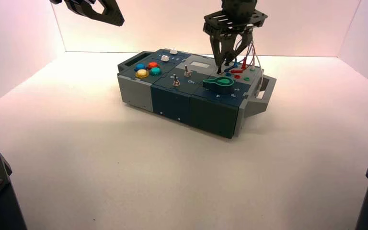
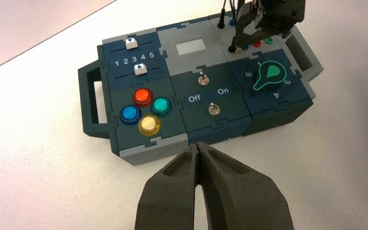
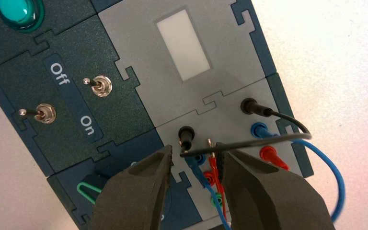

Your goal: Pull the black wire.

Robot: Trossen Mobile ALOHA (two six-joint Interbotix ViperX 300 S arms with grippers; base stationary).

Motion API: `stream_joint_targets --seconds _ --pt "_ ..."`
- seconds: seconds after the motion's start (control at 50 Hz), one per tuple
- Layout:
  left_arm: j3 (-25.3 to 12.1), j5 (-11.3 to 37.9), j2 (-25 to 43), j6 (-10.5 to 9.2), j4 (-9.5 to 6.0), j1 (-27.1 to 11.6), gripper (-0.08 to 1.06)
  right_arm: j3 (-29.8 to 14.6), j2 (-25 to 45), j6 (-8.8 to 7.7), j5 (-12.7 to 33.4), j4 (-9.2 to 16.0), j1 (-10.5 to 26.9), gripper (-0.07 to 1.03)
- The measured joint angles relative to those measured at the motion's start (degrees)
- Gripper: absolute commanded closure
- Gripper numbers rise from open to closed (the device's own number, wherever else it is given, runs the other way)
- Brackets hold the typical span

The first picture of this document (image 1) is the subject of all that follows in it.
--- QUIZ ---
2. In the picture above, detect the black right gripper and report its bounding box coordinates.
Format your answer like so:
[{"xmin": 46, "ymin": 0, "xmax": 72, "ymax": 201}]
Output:
[{"xmin": 203, "ymin": 0, "xmax": 269, "ymax": 69}]

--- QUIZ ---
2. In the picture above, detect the black jumper wire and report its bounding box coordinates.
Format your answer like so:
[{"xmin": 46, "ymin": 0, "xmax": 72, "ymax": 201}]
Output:
[{"xmin": 216, "ymin": 60, "xmax": 231, "ymax": 75}]

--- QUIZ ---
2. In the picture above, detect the green rotary knob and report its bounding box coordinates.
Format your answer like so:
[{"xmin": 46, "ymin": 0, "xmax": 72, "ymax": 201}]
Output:
[{"xmin": 202, "ymin": 76, "xmax": 235, "ymax": 95}]

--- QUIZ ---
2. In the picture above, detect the gray and blue control box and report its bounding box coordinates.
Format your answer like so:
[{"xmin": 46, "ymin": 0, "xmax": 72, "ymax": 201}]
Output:
[{"xmin": 117, "ymin": 48, "xmax": 277, "ymax": 139}]

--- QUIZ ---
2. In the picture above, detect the blue jumper wire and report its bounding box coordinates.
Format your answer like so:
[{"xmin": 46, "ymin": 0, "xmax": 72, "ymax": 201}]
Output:
[{"xmin": 223, "ymin": 39, "xmax": 251, "ymax": 73}]

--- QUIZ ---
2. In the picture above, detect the red jumper wire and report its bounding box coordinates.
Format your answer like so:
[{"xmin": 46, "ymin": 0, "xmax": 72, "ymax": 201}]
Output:
[{"xmin": 230, "ymin": 41, "xmax": 254, "ymax": 74}]

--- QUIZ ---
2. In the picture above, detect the white jumper wire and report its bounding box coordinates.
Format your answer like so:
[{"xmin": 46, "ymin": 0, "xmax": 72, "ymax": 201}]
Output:
[{"xmin": 250, "ymin": 39, "xmax": 264, "ymax": 92}]

